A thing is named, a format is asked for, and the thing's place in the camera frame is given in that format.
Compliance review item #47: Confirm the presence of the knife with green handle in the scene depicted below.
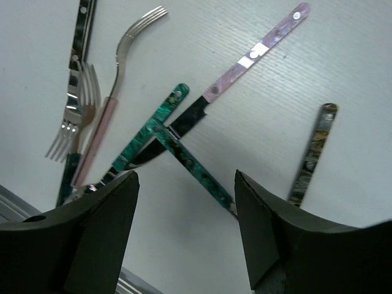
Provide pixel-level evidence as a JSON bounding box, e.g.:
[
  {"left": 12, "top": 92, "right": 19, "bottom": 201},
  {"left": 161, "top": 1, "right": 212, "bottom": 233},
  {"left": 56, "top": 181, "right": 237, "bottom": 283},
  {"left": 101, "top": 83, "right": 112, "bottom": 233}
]
[{"left": 146, "top": 119, "right": 238, "bottom": 219}]

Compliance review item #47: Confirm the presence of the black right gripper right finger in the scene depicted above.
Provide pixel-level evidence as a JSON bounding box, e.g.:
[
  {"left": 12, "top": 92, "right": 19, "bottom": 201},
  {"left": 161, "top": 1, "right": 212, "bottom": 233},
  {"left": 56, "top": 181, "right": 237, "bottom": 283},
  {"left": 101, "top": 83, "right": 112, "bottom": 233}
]
[{"left": 235, "top": 171, "right": 391, "bottom": 293}]

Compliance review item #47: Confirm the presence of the knife with pink handle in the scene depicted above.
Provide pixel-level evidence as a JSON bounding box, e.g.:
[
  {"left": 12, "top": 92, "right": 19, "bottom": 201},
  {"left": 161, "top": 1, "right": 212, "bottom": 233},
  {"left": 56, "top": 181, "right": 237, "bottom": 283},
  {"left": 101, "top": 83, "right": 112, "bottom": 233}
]
[{"left": 113, "top": 2, "right": 310, "bottom": 170}]

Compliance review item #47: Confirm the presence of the aluminium table frame rail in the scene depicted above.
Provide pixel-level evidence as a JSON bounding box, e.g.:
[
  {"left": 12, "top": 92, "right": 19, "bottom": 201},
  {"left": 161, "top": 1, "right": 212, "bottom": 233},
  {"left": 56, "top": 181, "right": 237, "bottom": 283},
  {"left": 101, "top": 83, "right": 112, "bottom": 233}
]
[{"left": 0, "top": 186, "right": 162, "bottom": 294}]

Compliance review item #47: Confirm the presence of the fork with green handle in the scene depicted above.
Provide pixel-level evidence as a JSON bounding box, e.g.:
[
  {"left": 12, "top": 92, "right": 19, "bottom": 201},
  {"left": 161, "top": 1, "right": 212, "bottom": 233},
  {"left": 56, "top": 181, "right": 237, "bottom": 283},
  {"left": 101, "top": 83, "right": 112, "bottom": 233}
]
[{"left": 56, "top": 63, "right": 100, "bottom": 207}]

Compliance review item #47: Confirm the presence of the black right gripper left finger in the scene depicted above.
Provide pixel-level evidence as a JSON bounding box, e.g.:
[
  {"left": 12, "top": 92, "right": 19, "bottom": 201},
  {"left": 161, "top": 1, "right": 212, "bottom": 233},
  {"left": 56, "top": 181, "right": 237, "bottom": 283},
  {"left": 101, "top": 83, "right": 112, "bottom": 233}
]
[{"left": 1, "top": 171, "right": 140, "bottom": 293}]

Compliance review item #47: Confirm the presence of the spoon with green handle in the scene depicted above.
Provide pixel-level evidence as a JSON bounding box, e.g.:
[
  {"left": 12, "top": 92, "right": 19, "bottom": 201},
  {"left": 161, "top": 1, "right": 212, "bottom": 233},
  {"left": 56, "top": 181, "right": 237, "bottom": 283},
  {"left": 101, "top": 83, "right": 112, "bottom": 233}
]
[{"left": 75, "top": 83, "right": 190, "bottom": 196}]

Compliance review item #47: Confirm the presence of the fork with dark handle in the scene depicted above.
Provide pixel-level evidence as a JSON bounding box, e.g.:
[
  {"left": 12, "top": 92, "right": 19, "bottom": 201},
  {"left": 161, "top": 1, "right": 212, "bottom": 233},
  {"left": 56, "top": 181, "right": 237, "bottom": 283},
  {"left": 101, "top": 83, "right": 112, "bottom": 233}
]
[{"left": 45, "top": 0, "right": 97, "bottom": 162}]

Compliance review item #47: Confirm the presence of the knife with dark handle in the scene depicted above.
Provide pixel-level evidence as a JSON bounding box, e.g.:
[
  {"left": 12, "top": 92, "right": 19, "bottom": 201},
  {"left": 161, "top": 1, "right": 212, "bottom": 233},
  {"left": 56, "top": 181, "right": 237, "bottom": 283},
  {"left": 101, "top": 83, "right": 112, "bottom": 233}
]
[{"left": 287, "top": 103, "right": 338, "bottom": 207}]

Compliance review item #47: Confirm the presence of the fork with pink handle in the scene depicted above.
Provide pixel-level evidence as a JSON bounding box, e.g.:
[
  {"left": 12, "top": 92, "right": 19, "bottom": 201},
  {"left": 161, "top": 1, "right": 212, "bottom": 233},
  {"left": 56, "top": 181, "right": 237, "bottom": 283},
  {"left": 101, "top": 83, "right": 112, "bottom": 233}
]
[{"left": 71, "top": 5, "right": 168, "bottom": 189}]

